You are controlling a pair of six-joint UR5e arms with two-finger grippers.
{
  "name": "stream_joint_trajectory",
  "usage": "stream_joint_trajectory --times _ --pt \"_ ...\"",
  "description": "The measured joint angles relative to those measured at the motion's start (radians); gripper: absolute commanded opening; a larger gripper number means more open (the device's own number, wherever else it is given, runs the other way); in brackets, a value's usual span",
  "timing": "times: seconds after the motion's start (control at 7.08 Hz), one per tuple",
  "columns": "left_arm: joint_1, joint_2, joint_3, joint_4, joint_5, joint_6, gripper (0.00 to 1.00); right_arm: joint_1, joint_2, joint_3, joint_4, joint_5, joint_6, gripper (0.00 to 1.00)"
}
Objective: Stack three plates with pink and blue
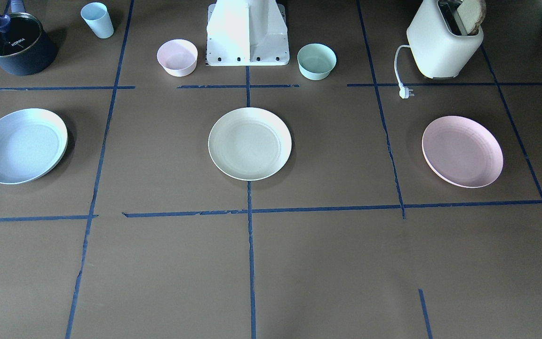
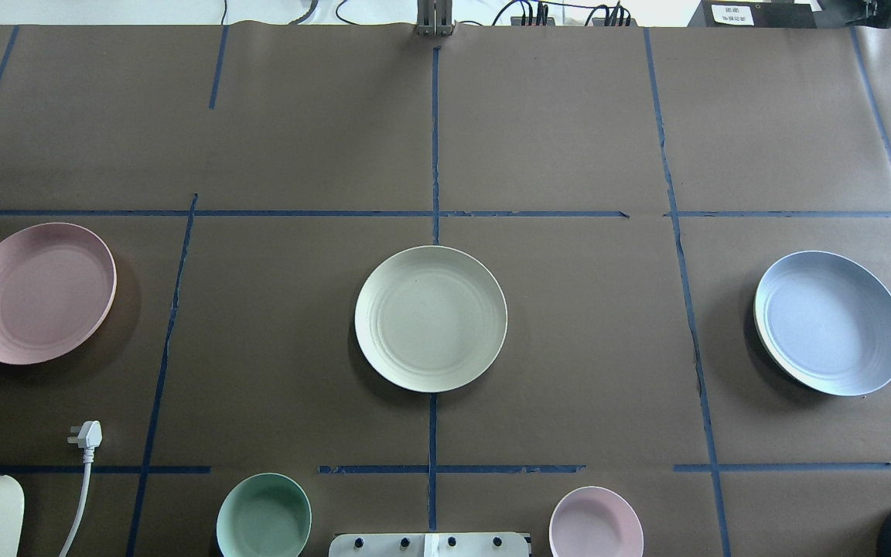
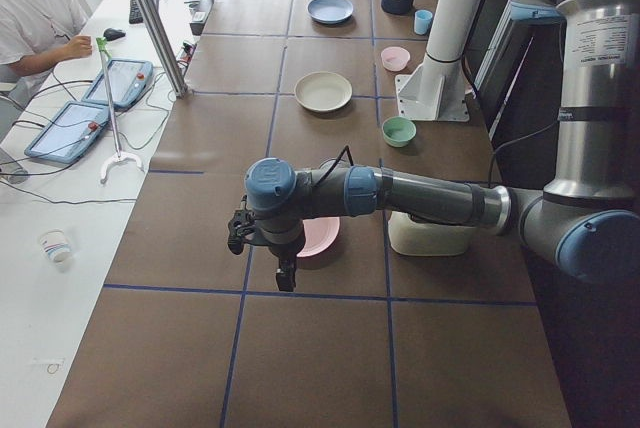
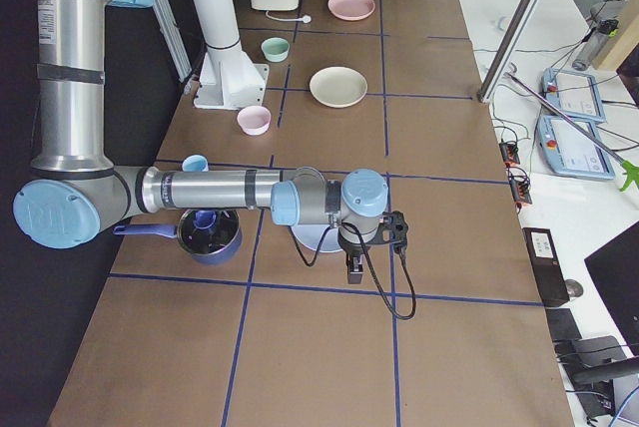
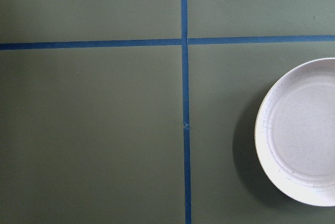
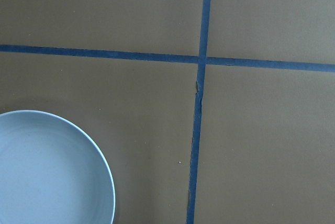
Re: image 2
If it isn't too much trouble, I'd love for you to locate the blue plate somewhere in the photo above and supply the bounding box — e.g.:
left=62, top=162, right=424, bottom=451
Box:
left=753, top=251, right=891, bottom=396

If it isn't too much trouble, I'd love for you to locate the cream plate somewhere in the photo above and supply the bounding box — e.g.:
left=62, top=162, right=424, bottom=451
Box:
left=353, top=244, right=508, bottom=394

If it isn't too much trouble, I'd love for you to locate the green bowl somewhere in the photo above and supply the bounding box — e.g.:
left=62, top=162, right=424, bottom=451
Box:
left=216, top=473, right=312, bottom=556

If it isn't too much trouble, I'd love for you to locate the aluminium frame post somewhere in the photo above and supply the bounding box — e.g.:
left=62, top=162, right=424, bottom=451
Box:
left=416, top=0, right=455, bottom=36

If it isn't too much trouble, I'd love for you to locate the pink plate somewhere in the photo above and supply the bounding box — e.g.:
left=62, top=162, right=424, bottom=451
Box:
left=0, top=222, right=118, bottom=364

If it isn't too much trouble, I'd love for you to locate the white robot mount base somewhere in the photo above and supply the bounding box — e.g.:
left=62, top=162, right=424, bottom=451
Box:
left=328, top=531, right=533, bottom=556

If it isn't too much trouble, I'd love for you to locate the white power plug cable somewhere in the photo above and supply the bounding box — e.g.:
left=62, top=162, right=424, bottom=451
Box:
left=57, top=420, right=103, bottom=557

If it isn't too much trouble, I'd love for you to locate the pink bowl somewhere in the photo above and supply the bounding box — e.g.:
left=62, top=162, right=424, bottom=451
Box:
left=548, top=486, right=646, bottom=556

